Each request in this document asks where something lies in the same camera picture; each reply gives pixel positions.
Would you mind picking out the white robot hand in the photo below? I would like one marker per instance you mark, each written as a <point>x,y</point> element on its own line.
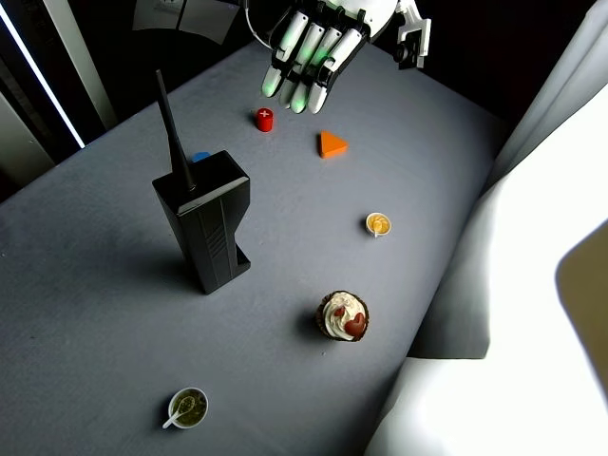
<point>342,19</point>

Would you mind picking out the black radio with antenna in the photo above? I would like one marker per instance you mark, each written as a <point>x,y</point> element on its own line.
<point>209,223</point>

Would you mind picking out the orange triangle block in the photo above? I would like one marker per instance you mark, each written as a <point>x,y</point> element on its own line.
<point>328,145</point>

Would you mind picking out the red cylinder block white cross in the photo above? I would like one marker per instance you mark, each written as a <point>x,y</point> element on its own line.
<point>264,121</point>

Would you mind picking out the blue hexagon block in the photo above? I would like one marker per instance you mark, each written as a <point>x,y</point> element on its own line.
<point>200,157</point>

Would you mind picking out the small white coffee cup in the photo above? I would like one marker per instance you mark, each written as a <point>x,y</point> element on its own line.
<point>377,223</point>

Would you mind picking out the grey table cloth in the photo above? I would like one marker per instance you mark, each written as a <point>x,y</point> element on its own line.
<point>285,266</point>

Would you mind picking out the toy cupcake with cream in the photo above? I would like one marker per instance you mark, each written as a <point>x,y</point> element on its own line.
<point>342,318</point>

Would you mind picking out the bright light strip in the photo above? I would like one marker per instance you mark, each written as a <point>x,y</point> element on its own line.
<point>43,81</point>

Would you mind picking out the white curtain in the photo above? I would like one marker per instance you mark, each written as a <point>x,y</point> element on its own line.
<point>522,285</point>

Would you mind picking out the small bowl of green soup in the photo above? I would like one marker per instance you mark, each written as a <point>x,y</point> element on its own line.
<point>195,408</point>

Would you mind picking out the white plastic spoon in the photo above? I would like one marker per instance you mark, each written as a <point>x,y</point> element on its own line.
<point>172,420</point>

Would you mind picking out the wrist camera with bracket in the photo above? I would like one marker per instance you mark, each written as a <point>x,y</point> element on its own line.
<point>418,43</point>

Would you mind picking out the grey wall panel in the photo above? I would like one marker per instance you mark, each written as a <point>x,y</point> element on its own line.
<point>190,16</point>

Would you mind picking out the white post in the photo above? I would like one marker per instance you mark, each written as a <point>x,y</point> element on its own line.
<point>81,57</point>

